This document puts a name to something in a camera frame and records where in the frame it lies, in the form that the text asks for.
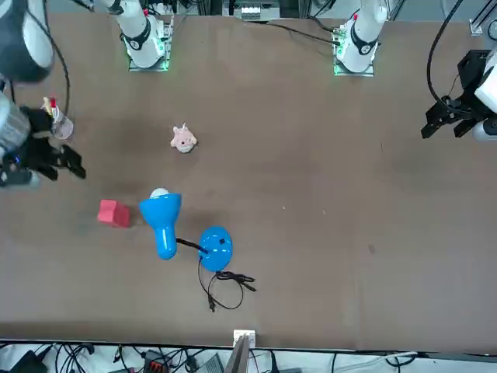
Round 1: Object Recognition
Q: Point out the black lamp power cable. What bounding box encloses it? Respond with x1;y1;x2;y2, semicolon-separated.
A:
197;256;256;312

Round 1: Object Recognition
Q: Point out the red block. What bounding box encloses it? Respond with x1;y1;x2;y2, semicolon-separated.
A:
96;199;132;229

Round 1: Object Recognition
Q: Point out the pink plush toy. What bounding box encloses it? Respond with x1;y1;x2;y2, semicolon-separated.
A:
169;122;199;155

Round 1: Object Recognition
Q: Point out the red black electronic device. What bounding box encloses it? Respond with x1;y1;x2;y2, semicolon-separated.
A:
142;350;169;372

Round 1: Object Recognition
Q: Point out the grey power strip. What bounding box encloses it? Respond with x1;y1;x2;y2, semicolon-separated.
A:
239;4;262;21

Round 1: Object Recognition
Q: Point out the black power adaptor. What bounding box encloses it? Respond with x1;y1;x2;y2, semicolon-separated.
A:
7;349;48;373

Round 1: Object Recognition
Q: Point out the clear pink plastic cup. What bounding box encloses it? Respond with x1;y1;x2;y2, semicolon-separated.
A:
49;110;75;141

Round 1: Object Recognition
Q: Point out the grey camera stand post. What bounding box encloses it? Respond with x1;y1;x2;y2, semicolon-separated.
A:
224;334;253;373

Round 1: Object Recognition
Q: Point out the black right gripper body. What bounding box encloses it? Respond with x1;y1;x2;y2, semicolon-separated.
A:
17;106;63;171

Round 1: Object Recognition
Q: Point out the white table edge bracket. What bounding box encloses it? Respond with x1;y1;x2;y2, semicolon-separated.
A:
232;329;257;348

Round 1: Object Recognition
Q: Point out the blue desk lamp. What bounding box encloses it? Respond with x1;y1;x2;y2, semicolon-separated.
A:
138;187;235;272

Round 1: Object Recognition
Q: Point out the grey power adaptor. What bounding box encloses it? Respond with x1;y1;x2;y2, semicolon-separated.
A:
201;352;225;373

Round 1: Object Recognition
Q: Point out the aluminium profile frame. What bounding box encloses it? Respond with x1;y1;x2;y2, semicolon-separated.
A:
468;0;497;37

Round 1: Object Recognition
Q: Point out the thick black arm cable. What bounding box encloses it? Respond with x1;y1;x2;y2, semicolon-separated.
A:
426;0;466;104

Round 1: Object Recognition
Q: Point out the white cable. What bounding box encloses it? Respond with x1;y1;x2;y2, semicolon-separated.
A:
363;350;419;368

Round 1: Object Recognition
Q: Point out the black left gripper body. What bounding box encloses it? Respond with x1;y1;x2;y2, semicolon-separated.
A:
442;50;491;122

